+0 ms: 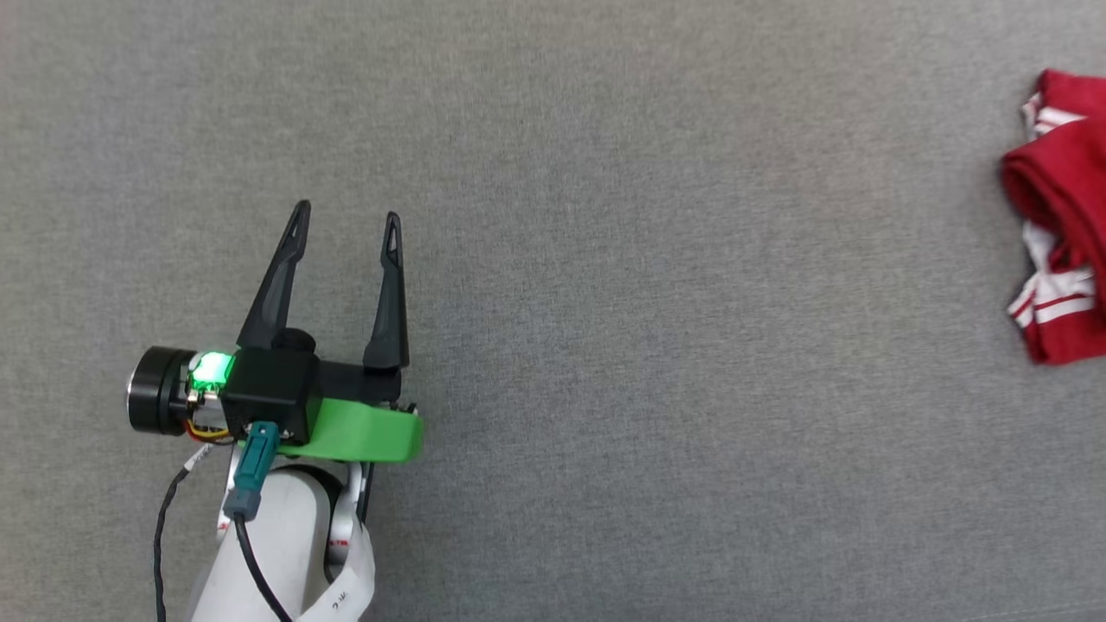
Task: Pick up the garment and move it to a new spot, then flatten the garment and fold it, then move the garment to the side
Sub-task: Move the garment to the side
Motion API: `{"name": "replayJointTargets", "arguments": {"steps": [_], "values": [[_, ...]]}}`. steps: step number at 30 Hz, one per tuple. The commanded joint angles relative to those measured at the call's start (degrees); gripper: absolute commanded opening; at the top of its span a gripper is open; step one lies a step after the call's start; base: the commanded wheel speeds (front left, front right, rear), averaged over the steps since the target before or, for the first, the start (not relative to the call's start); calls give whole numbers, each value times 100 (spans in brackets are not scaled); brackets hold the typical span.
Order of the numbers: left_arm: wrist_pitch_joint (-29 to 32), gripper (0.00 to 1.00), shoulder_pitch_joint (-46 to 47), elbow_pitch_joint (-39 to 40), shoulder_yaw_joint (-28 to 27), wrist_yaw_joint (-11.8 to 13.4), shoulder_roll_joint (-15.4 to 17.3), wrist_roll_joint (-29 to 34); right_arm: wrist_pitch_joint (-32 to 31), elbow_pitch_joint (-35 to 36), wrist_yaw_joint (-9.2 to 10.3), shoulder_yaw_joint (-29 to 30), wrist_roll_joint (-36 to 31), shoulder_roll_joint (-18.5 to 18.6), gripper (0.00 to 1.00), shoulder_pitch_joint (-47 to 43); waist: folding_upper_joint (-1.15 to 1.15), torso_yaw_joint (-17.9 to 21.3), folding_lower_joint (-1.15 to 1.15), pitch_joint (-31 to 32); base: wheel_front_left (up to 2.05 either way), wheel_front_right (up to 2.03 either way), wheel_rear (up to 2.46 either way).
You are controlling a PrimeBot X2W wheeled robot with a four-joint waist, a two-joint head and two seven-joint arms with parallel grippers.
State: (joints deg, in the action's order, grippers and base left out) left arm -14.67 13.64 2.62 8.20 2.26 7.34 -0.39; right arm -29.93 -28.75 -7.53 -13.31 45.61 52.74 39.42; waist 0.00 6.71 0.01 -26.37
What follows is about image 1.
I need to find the black cable with teal connector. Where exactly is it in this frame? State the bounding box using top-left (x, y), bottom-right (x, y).
top-left (223, 422), bottom-right (295, 622)

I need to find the thin black cable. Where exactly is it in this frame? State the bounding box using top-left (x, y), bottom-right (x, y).
top-left (154, 443), bottom-right (214, 622)

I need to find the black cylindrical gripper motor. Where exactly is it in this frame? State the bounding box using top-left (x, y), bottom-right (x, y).
top-left (126, 346), bottom-right (234, 443)

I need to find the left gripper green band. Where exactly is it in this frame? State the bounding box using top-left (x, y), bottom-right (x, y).
top-left (237, 200), bottom-right (426, 464)

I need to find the white flat ribbon cable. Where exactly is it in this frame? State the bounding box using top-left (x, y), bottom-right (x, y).
top-left (296, 466), bottom-right (378, 622)

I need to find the red garment with white print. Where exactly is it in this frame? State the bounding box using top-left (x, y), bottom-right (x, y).
top-left (1000, 69), bottom-right (1106, 366)

